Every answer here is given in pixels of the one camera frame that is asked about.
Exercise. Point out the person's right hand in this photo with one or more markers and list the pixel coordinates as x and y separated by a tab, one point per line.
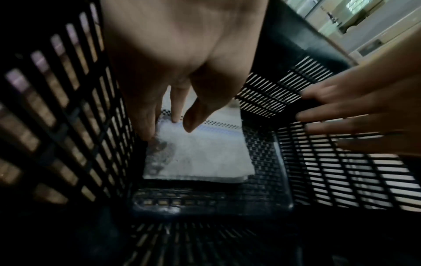
378	109

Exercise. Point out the person's left hand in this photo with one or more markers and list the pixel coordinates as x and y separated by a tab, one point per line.
181	39

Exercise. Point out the black plastic mesh basket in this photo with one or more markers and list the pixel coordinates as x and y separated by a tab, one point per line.
289	33

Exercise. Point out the grey terry towel checkered stripe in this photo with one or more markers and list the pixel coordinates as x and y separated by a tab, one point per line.
210	155

